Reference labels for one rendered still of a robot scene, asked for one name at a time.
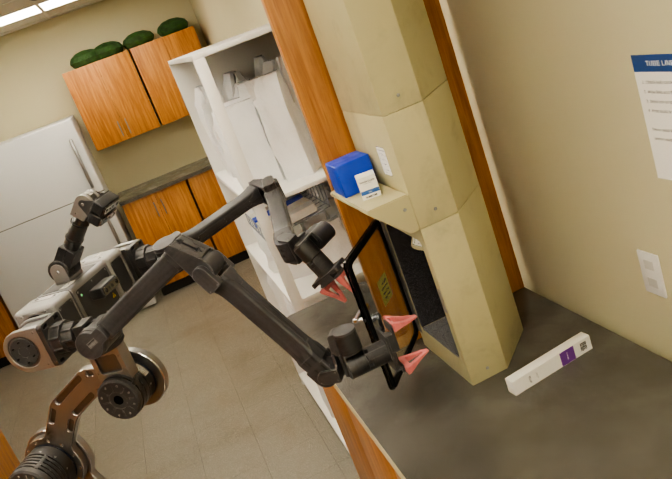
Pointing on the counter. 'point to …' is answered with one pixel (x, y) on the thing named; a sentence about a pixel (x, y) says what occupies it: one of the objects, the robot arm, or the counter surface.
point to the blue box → (342, 175)
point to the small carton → (368, 185)
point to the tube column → (373, 39)
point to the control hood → (385, 208)
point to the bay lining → (417, 277)
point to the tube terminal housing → (448, 227)
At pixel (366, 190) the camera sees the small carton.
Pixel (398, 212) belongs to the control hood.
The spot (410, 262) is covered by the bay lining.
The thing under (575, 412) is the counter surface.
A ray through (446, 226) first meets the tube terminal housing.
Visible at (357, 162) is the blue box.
